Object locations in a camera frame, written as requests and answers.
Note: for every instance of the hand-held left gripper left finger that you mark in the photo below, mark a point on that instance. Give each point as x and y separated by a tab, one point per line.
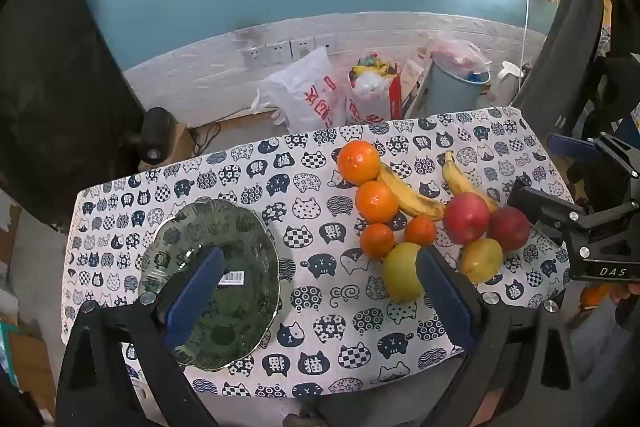
197	292

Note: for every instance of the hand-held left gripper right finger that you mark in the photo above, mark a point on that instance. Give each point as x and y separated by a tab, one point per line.
447	297

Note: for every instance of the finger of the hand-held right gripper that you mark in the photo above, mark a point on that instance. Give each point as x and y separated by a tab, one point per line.
575	147
545	212

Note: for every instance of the dark red apple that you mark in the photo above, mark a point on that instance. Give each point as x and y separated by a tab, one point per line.
510	229

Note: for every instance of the small yellow apple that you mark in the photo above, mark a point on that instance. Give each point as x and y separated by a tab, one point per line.
481	259

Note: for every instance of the yellow-green lemon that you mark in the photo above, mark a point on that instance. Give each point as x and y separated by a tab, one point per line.
400	272

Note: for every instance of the green glass plate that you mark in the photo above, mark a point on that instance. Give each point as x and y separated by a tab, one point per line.
235	232

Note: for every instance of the small orange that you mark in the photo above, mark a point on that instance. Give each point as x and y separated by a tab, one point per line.
377	239
420	230

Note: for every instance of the bright red apple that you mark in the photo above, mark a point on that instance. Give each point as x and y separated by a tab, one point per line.
466	218

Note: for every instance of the medium orange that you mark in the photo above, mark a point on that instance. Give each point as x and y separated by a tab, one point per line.
376	202

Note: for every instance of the large orange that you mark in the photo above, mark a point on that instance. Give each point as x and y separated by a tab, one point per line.
358	162

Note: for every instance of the grey hanging clothing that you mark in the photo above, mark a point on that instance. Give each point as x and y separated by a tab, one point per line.
565	57

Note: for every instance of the yellow banana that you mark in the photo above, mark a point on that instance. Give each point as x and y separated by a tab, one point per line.
457	182
410	202

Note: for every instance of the white kettle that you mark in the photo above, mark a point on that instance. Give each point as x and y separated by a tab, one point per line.
505	84

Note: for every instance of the cat print tablecloth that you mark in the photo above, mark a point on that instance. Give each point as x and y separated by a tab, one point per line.
320	287

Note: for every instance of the grey trash bin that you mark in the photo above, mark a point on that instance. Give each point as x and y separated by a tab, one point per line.
452	92

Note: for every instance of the pink plastic bag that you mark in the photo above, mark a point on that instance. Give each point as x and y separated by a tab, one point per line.
457	54

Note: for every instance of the black round device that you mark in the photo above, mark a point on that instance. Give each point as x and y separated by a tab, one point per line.
156	134

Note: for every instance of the white cardboard box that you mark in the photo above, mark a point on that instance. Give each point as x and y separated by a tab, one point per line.
415	79

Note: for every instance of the red and white paper bag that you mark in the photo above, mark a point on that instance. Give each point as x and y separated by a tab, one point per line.
372	104

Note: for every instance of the white plastic bag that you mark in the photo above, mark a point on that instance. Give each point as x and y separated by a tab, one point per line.
300	92

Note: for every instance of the black panel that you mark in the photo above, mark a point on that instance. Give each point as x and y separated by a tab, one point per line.
55	97

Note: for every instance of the white wall outlet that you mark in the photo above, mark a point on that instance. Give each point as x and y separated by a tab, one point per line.
254	56
325	44
277	52
302	48

